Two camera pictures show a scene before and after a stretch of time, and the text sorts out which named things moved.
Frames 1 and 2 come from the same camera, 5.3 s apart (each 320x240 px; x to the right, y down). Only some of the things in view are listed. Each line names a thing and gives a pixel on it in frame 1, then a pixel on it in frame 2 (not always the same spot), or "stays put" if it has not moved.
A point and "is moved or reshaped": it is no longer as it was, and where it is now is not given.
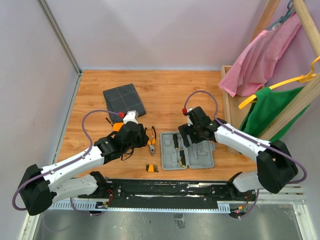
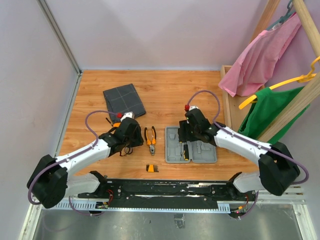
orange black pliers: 152,143 stays put
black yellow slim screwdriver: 182,158 -> 186,155
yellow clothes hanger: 303,78 stays put
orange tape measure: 117,126 stays put
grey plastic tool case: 198,155 is moved or reshaped
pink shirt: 249,73 stays put
